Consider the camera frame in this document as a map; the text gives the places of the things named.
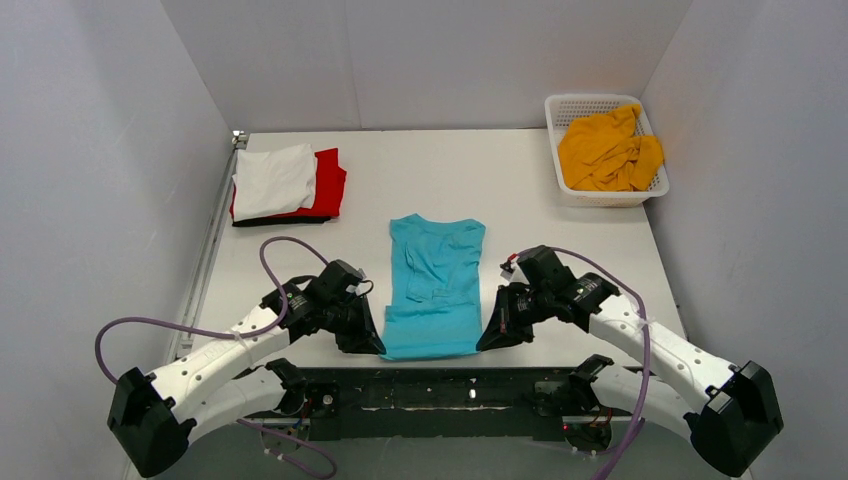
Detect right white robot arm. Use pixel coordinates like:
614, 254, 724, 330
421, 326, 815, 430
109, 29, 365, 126
477, 245, 784, 479

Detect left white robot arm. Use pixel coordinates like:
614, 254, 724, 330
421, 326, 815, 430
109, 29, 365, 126
107, 260, 386, 478

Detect white plastic basket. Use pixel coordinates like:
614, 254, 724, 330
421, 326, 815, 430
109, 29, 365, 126
544, 93, 669, 207

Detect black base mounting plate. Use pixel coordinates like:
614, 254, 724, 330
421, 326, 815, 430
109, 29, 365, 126
250, 367, 630, 442

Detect turquoise t shirt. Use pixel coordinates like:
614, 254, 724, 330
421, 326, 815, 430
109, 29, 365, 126
381, 214, 486, 361

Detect red folded t shirt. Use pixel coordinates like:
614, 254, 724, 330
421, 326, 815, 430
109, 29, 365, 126
229, 148, 347, 222

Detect white folded t shirt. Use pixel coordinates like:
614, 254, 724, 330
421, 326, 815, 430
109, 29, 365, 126
233, 143, 317, 221

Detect yellow crumpled t shirt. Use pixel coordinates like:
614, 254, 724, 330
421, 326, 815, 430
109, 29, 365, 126
557, 104, 665, 192

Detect black folded t shirt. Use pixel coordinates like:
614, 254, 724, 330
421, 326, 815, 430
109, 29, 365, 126
232, 216, 332, 228

